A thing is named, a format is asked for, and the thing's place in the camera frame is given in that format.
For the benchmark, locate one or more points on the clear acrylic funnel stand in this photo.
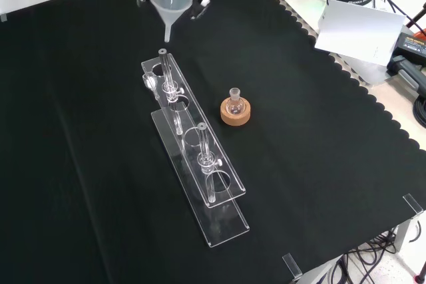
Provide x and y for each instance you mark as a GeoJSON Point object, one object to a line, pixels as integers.
{"type": "Point", "coordinates": [199, 151]}

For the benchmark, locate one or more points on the small glass round-bottom flask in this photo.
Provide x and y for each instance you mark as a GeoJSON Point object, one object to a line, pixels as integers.
{"type": "Point", "coordinates": [235, 104]}

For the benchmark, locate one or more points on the translucent plastic funnel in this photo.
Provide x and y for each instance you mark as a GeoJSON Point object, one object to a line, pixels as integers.
{"type": "Point", "coordinates": [170, 4]}

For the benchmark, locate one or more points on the black bench cloth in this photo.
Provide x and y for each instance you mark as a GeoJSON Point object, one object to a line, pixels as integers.
{"type": "Point", "coordinates": [316, 164]}

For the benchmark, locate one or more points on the black red tripod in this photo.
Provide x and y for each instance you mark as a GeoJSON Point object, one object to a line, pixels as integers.
{"type": "Point", "coordinates": [416, 18]}

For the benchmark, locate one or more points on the white paper sheet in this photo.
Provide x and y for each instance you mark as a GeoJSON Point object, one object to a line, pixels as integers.
{"type": "Point", "coordinates": [361, 31]}

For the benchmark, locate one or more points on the clear tape piece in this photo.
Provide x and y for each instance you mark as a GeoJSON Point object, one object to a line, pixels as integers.
{"type": "Point", "coordinates": [3, 18]}

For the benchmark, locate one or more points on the black orange power adapter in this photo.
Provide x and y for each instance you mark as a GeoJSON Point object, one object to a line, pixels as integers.
{"type": "Point", "coordinates": [412, 44]}

